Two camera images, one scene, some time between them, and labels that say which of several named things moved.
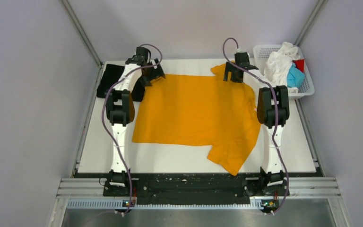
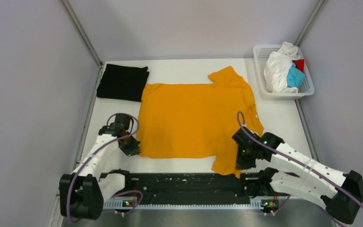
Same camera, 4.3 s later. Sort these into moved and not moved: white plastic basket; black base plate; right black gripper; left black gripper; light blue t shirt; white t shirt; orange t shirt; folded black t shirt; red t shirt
Moved: right black gripper; orange t shirt; left black gripper
Not moved: black base plate; white plastic basket; red t shirt; folded black t shirt; white t shirt; light blue t shirt
